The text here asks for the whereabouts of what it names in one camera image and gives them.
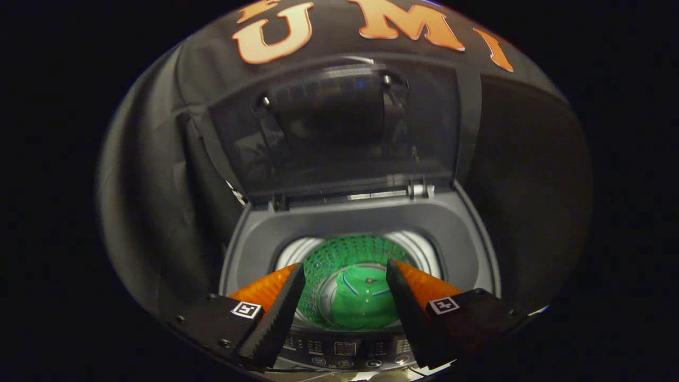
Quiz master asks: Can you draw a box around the dark glass washing machine lid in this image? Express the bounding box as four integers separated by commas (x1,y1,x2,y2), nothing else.
208,56,462,209

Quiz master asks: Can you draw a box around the black backdrop cloth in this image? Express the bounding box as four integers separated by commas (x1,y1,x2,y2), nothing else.
95,0,592,319

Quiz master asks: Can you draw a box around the green polo shirt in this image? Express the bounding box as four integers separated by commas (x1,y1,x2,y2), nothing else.
330,265,402,329

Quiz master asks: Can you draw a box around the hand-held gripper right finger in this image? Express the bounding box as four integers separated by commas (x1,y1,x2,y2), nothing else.
386,259,531,371

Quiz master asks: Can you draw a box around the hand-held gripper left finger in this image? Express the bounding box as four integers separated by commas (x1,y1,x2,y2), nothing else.
162,263,307,372

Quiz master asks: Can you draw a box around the grey washing machine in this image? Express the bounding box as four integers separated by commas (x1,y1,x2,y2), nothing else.
219,183,502,372

